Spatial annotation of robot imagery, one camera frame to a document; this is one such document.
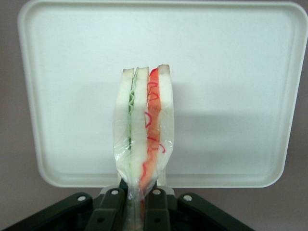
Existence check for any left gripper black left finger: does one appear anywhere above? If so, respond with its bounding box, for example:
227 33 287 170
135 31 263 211
84 178 128 231

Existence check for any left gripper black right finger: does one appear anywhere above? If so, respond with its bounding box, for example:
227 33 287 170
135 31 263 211
143 180 172 231

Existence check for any plastic-wrapped triangle sandwich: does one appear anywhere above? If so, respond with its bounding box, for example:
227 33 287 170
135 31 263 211
112 64 176 231

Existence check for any cream rectangular plastic tray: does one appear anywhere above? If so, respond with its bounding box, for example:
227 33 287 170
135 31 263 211
17 0 308 189

